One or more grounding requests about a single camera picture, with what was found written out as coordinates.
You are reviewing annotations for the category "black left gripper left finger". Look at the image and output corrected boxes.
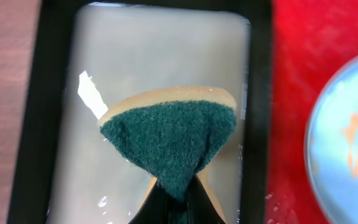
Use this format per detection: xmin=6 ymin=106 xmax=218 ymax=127
xmin=129 ymin=184 xmax=168 ymax=224

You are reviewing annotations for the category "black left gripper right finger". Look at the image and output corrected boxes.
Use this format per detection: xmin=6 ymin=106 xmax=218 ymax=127
xmin=186 ymin=175 xmax=226 ymax=224

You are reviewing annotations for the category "yellow green sponge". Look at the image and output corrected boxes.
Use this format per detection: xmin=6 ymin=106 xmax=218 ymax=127
xmin=98 ymin=86 xmax=238 ymax=224

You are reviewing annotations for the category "light blue plate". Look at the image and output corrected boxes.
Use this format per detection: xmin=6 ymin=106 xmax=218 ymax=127
xmin=304 ymin=56 xmax=358 ymax=223

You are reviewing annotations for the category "red plastic tray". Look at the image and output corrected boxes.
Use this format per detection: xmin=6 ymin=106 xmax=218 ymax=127
xmin=265 ymin=0 xmax=358 ymax=223

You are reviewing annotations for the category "black water basin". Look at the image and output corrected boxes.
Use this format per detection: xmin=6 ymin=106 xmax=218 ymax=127
xmin=7 ymin=0 xmax=273 ymax=223

